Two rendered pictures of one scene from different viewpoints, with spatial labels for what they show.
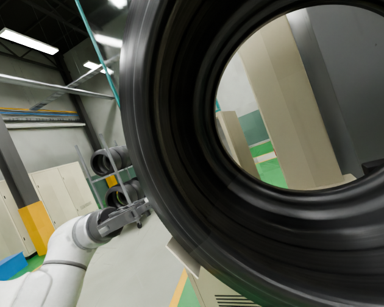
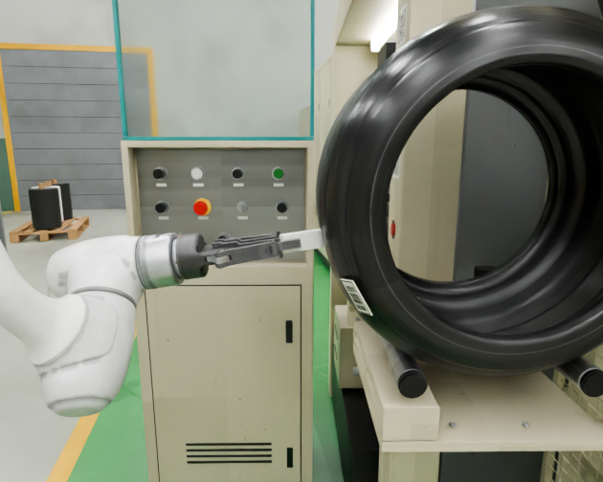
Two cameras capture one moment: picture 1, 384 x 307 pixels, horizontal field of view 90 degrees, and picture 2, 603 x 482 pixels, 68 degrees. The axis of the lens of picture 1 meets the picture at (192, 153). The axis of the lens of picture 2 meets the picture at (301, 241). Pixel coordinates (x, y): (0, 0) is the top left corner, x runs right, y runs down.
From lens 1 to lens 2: 0.49 m
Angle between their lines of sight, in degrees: 27
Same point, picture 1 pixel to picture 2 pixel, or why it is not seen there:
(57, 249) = (110, 273)
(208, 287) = (179, 429)
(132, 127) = (373, 163)
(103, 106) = not seen: outside the picture
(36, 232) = not seen: outside the picture
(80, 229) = (158, 253)
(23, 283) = (86, 304)
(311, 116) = (449, 202)
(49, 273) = (108, 303)
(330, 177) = (442, 274)
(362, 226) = (465, 320)
